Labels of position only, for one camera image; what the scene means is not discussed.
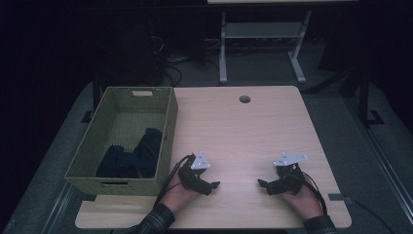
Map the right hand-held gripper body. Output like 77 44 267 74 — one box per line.
272 152 309 196

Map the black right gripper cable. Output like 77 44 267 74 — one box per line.
290 171 328 216

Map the black table leg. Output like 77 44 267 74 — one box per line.
80 70 102 124

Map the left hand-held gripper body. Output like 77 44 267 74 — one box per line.
177 150 214 196

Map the white metal stand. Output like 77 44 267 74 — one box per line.
218 9 313 85

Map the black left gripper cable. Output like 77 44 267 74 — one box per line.
153 153 197 210

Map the tangle of floor cables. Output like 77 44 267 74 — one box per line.
148 34 222 88

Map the black floor cable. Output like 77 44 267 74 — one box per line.
350 198 395 234

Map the person's left hand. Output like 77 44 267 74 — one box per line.
160 173 202 216

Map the dark cloth with white print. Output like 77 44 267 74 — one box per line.
95 127 164 179

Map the person's right hand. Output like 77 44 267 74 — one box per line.
280 175 324 220

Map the grey tape strip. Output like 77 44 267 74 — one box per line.
327 192 354 205

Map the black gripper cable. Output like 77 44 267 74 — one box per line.
290 171 328 216
153 153 197 210

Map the green woven basket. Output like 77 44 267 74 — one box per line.
63 85 179 197

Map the black metal stand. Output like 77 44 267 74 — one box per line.
338 63 386 129

